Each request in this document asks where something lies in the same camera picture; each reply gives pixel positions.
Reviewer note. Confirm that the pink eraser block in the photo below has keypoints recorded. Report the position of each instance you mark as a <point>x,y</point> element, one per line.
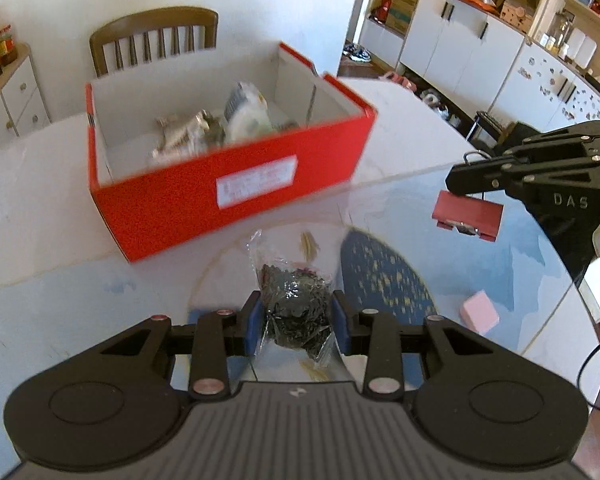
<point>480,312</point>

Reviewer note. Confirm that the black and white snack packet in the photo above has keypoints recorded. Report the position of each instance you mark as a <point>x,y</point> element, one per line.
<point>247,110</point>

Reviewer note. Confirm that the red cardboard box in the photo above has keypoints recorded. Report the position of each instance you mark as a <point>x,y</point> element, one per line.
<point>170,210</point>

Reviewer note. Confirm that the red lid jar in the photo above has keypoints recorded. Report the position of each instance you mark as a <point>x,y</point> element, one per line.
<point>6,45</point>

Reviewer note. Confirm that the brown wooden chair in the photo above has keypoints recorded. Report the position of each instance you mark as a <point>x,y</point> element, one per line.
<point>155,25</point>

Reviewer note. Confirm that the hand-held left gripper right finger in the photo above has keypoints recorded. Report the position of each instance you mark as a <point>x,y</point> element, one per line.
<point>341,325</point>

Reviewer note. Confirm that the red binder clip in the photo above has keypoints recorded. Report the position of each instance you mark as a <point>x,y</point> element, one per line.
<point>467,215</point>

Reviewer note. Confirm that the dark sneakers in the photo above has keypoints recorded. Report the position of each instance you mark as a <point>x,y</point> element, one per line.
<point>357,52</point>

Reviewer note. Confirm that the clear packet of dark tea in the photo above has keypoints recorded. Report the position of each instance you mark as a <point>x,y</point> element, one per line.
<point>295,300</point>

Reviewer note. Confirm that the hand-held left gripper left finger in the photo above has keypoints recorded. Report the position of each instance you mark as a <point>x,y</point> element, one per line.
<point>254,325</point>

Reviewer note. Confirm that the white blue marble desktop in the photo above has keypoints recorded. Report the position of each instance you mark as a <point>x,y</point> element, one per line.
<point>55,270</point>

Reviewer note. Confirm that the small white cabinet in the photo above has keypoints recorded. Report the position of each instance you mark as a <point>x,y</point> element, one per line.
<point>15,95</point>

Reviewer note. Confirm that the white wall cabinets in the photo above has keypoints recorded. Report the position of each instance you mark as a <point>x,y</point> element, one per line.
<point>480,45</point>

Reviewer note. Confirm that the white shoes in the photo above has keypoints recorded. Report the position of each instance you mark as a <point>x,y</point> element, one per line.
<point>440,107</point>

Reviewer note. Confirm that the pink slippers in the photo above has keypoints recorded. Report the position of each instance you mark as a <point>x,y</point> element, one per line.
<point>397,80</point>

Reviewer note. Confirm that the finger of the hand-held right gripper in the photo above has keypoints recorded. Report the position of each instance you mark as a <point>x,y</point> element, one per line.
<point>505,172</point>
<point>555,135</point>

